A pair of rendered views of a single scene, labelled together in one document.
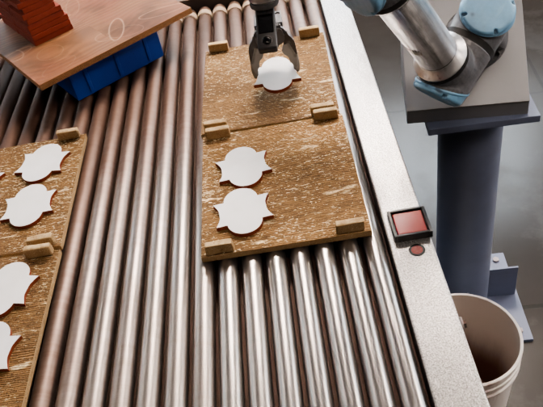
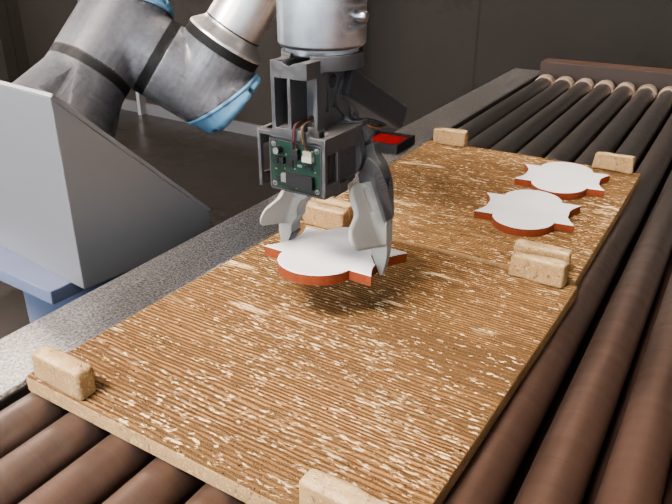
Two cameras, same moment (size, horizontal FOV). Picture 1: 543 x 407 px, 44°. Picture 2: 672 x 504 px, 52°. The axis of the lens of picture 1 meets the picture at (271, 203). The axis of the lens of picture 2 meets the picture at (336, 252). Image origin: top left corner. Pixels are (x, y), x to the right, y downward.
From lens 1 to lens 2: 215 cm
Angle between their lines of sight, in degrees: 108
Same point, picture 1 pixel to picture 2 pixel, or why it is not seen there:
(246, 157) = (514, 213)
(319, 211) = (465, 160)
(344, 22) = not seen: outside the picture
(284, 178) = (475, 190)
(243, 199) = (554, 181)
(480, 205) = not seen: hidden behind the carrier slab
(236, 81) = (403, 360)
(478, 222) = not seen: hidden behind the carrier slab
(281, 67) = (312, 251)
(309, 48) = (140, 346)
